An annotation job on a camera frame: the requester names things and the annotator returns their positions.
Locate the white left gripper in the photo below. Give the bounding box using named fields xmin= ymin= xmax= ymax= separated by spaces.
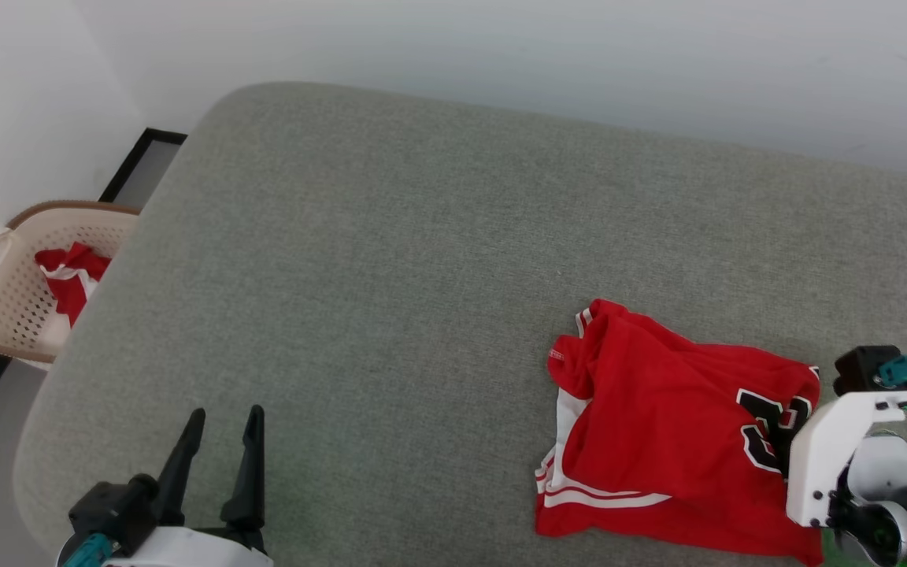
xmin=99 ymin=405 xmax=275 ymax=567

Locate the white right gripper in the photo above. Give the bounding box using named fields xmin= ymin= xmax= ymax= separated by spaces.
xmin=785 ymin=389 xmax=907 ymax=528

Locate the beige plastic laundry basket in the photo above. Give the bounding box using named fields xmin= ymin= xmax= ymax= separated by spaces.
xmin=0 ymin=200 xmax=142 ymax=372

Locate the black baseboard strip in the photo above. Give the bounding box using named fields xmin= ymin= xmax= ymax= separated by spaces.
xmin=0 ymin=128 xmax=188 ymax=456

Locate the red Bulls 23 jersey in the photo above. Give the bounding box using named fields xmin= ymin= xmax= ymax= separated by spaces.
xmin=534 ymin=298 xmax=826 ymax=566

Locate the red garment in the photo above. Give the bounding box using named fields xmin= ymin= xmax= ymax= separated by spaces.
xmin=35 ymin=242 xmax=113 ymax=328

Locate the grey fabric sofa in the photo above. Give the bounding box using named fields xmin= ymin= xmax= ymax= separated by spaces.
xmin=13 ymin=81 xmax=907 ymax=567

